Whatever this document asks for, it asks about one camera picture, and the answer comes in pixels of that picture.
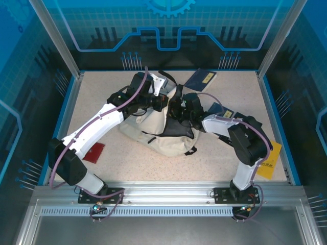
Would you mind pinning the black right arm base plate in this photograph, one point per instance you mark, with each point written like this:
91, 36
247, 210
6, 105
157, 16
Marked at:
219, 196

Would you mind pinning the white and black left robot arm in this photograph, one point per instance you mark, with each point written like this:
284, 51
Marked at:
97, 127

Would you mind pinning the plain yellow book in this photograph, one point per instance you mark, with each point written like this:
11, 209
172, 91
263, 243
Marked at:
270, 163

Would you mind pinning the aluminium side rail blue edge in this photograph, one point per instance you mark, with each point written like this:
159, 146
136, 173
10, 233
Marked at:
276, 127
64, 127

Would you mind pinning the aluminium frame post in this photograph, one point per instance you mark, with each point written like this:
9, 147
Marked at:
56, 38
281, 38

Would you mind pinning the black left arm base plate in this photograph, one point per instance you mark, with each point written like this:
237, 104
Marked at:
84, 197

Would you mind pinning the dark blue book yellow label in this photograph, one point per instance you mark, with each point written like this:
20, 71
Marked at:
217, 108
199, 80

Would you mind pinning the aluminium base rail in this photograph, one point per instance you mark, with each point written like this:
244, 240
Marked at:
168, 191

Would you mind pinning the red notebook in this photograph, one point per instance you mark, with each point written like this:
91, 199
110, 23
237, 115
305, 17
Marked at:
94, 153

